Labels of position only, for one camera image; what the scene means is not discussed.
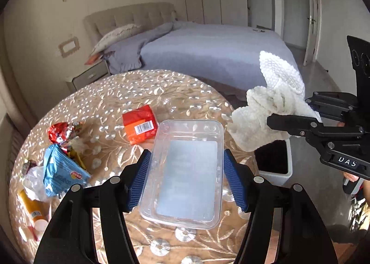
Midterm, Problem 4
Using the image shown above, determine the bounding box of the person's right hand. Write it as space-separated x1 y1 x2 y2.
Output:
342 171 360 183

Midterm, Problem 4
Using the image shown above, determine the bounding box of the pale ruffled pillow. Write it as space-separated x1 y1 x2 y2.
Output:
91 24 143 55

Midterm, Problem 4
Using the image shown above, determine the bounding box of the grey nightstand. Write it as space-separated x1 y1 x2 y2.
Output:
65 60 110 94

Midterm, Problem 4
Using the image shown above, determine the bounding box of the white bin with black liner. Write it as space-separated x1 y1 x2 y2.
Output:
254 137 293 186

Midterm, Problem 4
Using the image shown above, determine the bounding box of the white red wrapper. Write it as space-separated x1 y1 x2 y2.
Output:
19 224 39 243

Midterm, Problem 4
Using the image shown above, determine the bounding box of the orange yellow snack packet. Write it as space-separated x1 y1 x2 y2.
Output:
65 143 87 170

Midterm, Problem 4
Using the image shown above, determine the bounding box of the white paper towel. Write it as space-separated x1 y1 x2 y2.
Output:
227 51 322 152

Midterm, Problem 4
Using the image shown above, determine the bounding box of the blue snack packet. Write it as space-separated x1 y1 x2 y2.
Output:
43 144 91 198

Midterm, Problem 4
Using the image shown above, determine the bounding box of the embroidered beige tablecloth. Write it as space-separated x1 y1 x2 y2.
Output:
9 70 258 264

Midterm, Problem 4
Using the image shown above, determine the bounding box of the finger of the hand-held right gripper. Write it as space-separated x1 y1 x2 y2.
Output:
305 92 358 113
266 113 319 138

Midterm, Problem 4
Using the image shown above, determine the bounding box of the red foil snack bag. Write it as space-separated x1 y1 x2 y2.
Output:
48 122 84 152

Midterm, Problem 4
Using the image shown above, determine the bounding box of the wall switch plate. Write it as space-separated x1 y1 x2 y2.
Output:
59 37 79 58

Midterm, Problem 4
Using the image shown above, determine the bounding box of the dark wrapper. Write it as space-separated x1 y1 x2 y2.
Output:
22 159 38 175

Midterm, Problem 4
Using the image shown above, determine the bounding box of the orange red packet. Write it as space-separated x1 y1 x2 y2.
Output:
122 104 159 145

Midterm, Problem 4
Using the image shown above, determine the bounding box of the clear plastic tray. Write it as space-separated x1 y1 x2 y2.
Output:
139 120 226 229

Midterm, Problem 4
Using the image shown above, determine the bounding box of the beige tufted headboard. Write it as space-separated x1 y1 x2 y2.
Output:
84 2 177 48

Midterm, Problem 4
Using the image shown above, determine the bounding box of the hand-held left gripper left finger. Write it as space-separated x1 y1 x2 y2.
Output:
33 149 152 264

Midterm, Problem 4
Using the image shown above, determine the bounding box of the bed with lilac sheet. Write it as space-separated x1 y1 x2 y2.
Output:
139 23 299 100

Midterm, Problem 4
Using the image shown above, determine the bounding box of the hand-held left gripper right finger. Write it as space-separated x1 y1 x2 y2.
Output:
224 148 339 264

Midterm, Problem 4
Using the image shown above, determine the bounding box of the clear plastic bag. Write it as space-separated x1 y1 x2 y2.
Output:
22 166 54 202

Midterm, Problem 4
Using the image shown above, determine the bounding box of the lilac ruffled blanket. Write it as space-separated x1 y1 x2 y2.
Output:
102 21 185 75

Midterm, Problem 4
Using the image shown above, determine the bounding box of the yellow tube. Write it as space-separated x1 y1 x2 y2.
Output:
17 189 49 234

